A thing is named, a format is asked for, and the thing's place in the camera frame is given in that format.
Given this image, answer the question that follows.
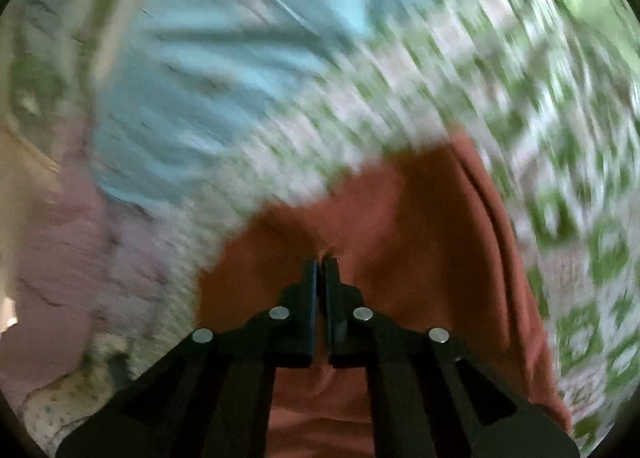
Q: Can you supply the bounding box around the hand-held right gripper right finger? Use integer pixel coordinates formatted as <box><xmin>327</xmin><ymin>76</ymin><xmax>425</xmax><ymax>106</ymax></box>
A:
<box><xmin>321</xmin><ymin>257</ymin><xmax>582</xmax><ymax>458</ymax></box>

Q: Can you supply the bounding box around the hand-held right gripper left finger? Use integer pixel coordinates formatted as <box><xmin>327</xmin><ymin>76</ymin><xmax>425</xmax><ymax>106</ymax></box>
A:
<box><xmin>55</xmin><ymin>259</ymin><xmax>319</xmax><ymax>458</ymax></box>

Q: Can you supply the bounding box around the rust orange knit garment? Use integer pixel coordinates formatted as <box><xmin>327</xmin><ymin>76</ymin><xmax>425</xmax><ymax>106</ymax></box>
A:
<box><xmin>197</xmin><ymin>134</ymin><xmax>573</xmax><ymax>458</ymax></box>

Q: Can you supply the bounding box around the light blue floral quilt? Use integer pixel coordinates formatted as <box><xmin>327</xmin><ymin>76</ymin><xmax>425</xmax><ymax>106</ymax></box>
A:
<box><xmin>90</xmin><ymin>0</ymin><xmax>481</xmax><ymax>211</ymax></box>

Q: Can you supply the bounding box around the pink quilted blanket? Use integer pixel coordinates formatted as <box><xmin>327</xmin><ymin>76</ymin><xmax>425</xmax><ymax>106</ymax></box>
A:
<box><xmin>0</xmin><ymin>120</ymin><xmax>168</xmax><ymax>414</ymax></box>

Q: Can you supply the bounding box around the green checkered printed bed sheet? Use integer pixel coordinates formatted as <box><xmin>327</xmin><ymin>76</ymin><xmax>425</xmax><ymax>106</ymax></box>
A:
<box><xmin>120</xmin><ymin>0</ymin><xmax>640</xmax><ymax>454</ymax></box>

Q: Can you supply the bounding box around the white small-flower print cloth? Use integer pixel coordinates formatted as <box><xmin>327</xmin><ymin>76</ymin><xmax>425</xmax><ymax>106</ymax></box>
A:
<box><xmin>24</xmin><ymin>368</ymin><xmax>138</xmax><ymax>455</ymax></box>

